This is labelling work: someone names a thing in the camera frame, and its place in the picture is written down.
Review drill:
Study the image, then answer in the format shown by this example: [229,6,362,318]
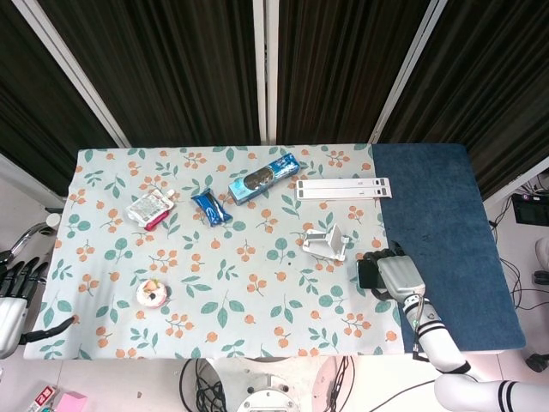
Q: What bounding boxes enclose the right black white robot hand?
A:
[357,240,426,306]

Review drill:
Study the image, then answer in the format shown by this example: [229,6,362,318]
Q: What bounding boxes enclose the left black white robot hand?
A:
[0,257,77,360]

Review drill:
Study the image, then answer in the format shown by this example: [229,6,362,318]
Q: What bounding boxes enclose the black smartphone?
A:
[357,259,385,289]

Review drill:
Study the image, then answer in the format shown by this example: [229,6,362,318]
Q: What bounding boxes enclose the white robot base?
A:
[212,355,329,412]

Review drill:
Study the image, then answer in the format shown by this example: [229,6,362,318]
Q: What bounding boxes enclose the white folding phone stand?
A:
[301,223,349,262]

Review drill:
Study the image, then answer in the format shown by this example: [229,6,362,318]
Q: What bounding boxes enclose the silver folded laptop stand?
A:
[295,177,392,201]

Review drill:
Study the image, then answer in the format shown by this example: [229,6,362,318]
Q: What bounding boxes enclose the dark blue cloth mat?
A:
[371,143,528,355]

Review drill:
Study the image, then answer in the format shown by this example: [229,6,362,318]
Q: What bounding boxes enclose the pink box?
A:
[54,391,89,412]

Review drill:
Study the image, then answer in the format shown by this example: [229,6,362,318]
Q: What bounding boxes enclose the toy strawberry cake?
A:
[136,277,169,309]

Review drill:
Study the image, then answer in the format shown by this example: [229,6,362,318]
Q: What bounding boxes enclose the black box device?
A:
[512,193,549,224]

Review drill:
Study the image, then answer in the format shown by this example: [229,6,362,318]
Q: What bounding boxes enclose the floral print tablecloth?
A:
[23,144,404,361]

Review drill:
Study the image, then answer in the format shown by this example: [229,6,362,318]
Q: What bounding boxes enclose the blue cookie box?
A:
[227,154,302,206]

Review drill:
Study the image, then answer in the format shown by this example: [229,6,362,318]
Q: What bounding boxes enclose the white spouted drink pouch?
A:
[126,189,176,227]

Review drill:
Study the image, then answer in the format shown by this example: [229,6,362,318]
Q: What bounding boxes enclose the blue snack packet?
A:
[190,188,234,227]

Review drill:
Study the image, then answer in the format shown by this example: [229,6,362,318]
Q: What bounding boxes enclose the black slatted divider panel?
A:
[37,0,262,148]
[276,0,435,146]
[379,0,549,199]
[0,0,118,186]

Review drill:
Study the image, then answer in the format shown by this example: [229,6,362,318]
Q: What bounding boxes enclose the silver metal chair frame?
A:
[0,221,55,264]

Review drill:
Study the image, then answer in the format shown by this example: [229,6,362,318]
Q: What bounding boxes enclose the black cable bundle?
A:
[179,358,228,412]

